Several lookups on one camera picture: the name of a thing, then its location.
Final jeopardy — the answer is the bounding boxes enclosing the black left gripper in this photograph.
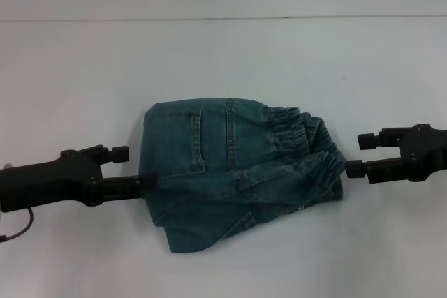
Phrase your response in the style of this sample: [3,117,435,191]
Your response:
[0,143,159,214]

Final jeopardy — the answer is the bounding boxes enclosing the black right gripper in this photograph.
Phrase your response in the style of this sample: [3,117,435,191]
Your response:
[346,122,447,185]

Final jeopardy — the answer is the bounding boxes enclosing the dark red thin cable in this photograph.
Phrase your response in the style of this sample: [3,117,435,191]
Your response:
[0,207,35,242]

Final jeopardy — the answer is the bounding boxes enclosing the blue denim shorts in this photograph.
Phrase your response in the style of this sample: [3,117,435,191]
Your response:
[138,97,348,255]

